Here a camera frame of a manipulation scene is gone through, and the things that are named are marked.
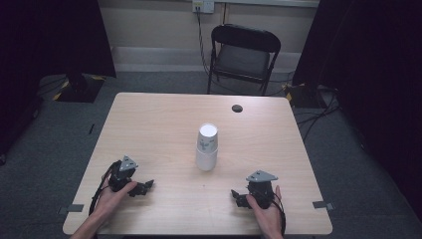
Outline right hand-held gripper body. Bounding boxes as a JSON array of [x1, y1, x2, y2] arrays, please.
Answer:
[[245, 169, 280, 210]]

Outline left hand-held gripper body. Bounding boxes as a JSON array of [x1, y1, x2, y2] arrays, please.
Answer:
[[108, 154, 139, 193]]

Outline person's right hand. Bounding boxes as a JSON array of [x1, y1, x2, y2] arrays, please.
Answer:
[[245, 184, 285, 233]]

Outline person's left hand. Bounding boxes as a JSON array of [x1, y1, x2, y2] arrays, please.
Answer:
[[94, 178, 138, 218]]

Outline plain white paper cup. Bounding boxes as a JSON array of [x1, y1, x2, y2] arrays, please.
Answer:
[[195, 146, 219, 172]]

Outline grey tape strip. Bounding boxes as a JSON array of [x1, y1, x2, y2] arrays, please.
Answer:
[[312, 199, 334, 212], [57, 203, 86, 215]]

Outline white printed paper cup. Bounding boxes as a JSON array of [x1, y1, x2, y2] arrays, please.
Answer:
[[197, 122, 220, 154]]

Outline black stand base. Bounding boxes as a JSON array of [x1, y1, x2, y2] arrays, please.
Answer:
[[285, 82, 328, 110], [52, 73, 107, 104]]

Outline black folding chair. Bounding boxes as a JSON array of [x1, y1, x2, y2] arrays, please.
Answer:
[[206, 23, 283, 98]]

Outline black curtain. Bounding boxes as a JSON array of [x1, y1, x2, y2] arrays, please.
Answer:
[[0, 0, 117, 157], [292, 0, 422, 221]]

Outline left hand-held gripper black cable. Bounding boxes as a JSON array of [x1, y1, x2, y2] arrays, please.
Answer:
[[88, 161, 117, 217]]

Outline hand-held gripper black cable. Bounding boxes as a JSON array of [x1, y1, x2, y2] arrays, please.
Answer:
[[271, 193, 288, 237], [88, 161, 117, 217]]

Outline right hand-held gripper black cable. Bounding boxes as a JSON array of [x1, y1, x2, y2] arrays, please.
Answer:
[[271, 193, 288, 237]]

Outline black floor cables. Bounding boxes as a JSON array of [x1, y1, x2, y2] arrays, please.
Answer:
[[294, 87, 342, 141]]

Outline black braided wall cable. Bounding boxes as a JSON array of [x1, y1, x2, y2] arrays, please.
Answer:
[[195, 7, 214, 78]]

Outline white wall socket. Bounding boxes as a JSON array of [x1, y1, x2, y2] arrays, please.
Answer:
[[191, 0, 216, 15]]

